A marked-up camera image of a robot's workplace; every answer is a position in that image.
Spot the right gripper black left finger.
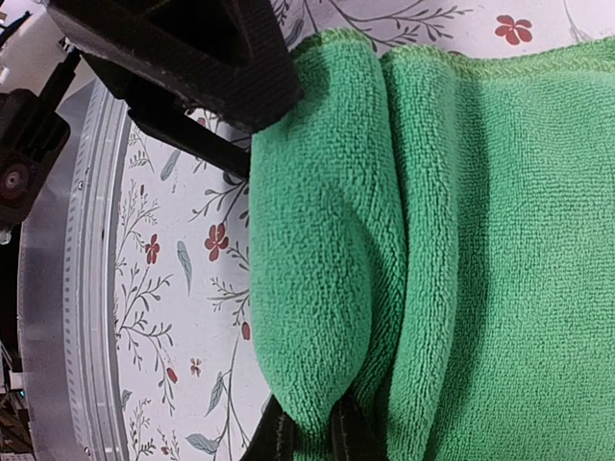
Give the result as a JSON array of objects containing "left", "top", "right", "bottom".
[{"left": 243, "top": 396, "right": 296, "bottom": 461}]

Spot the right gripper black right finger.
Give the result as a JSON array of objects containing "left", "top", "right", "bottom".
[{"left": 331, "top": 396, "right": 386, "bottom": 461}]

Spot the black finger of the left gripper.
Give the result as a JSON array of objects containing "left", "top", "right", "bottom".
[
  {"left": 126, "top": 91, "right": 250, "bottom": 179},
  {"left": 45, "top": 1, "right": 303, "bottom": 133}
]

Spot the green microfibre towel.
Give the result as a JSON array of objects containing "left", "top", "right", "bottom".
[{"left": 249, "top": 30, "right": 614, "bottom": 460}]

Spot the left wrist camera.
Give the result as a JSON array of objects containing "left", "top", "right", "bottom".
[{"left": 1, "top": 88, "right": 70, "bottom": 229}]

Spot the front aluminium rail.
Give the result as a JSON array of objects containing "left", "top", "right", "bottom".
[{"left": 17, "top": 82, "right": 129, "bottom": 460}]

